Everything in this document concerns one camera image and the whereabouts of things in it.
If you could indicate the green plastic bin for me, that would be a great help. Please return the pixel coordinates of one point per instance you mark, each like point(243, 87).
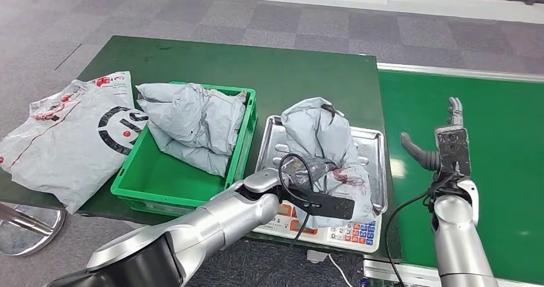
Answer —
point(161, 183)

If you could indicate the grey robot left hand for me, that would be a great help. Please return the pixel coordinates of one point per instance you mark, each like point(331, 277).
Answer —
point(306, 172)

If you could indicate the chrome stool base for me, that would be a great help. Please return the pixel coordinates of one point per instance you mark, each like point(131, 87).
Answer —
point(25, 236)

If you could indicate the white scale with steel tray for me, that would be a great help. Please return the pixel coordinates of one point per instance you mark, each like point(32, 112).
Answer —
point(357, 236)

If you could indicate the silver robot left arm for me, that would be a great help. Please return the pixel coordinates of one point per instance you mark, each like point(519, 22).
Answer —
point(204, 229)

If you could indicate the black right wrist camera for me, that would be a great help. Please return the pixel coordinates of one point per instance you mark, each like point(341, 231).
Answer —
point(454, 149)

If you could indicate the white plug adapter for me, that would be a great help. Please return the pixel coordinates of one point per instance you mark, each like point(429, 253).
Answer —
point(316, 256)

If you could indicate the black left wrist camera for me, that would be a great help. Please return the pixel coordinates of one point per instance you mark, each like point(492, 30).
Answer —
point(331, 206)

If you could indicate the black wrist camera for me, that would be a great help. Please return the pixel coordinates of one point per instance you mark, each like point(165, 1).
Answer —
point(331, 206)
point(454, 149)

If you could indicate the large white bag black logo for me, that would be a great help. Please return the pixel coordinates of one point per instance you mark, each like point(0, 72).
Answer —
point(63, 149)

